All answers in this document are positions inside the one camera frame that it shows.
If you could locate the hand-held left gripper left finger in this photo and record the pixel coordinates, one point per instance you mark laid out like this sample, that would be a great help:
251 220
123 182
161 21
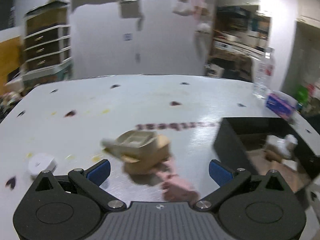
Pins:
98 172

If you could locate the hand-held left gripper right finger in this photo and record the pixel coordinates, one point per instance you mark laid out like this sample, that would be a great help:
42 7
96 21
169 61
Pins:
220 173

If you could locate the black box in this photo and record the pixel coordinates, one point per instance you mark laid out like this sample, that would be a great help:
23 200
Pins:
225 142

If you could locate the pinkish wooden disc piece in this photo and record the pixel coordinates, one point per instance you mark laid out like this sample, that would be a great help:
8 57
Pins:
175 181

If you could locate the white round puck device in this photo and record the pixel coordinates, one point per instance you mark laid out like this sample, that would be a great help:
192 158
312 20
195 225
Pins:
41 165

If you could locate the brown stick with white cube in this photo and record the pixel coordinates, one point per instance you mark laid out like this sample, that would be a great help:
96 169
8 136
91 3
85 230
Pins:
282 141

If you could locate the purple tissue pack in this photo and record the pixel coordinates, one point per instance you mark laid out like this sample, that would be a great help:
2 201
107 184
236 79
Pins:
280 104

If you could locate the clear water bottle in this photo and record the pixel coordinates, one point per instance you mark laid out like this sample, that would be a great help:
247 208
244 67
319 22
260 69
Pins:
264 75

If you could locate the painted teal cabinet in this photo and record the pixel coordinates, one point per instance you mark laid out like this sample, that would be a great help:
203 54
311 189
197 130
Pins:
47 73

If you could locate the pile of toys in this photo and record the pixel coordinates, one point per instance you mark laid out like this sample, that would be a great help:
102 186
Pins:
10 101

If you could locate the white plastic drawer unit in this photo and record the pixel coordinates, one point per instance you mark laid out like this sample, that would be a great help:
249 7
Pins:
47 48

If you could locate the white hanging plush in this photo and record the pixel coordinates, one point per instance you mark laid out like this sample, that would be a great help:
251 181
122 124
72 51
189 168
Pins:
202 27

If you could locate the glass fish tank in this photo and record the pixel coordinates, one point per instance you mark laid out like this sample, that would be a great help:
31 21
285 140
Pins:
47 17

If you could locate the white plastic bag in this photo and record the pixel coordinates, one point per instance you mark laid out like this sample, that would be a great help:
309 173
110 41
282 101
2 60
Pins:
182 5

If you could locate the white wall switch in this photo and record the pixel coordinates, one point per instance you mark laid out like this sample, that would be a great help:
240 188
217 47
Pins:
127 37

